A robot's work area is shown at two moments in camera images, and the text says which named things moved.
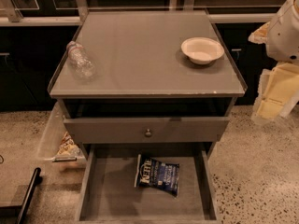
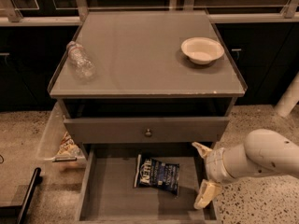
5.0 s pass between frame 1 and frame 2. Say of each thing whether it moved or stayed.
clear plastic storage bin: stayed
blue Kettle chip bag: stayed
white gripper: moved
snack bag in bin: stayed
